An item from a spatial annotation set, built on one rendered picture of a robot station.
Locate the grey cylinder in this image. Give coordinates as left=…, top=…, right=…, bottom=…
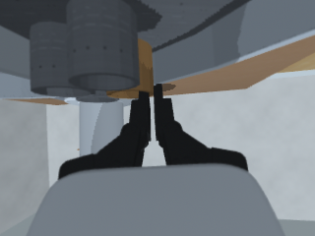
left=30, top=22, right=95, bottom=97
left=76, top=90, right=119, bottom=103
left=66, top=0, right=140, bottom=91

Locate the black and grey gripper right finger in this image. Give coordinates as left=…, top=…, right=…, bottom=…
left=154, top=84, right=249, bottom=172

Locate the bronze bushing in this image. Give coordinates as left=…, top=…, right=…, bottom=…
left=106, top=38, right=154, bottom=98

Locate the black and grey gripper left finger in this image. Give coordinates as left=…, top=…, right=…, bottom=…
left=58, top=91, right=151, bottom=180

